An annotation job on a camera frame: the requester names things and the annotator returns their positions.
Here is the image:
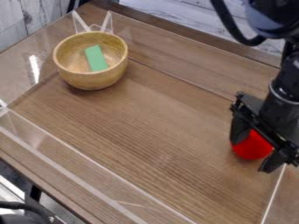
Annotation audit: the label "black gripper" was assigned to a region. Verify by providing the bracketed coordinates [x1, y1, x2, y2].
[229, 87, 299, 173]

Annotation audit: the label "red plush fruit green leaves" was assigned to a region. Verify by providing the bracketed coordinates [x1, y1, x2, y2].
[230, 130, 273, 160]

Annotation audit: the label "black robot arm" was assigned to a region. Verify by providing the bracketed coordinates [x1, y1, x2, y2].
[229, 0, 299, 173]

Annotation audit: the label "wooden bowl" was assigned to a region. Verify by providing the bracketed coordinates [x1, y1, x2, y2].
[52, 31, 128, 90]

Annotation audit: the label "green rectangular block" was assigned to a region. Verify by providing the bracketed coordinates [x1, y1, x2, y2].
[84, 45, 108, 72]

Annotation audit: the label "black cable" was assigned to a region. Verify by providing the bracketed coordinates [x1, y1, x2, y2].
[209, 0, 273, 47]

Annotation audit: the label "clear acrylic tray wall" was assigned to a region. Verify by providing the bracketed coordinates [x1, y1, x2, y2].
[0, 4, 299, 224]

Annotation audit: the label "black table leg bracket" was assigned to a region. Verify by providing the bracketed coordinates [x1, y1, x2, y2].
[22, 185, 74, 224]

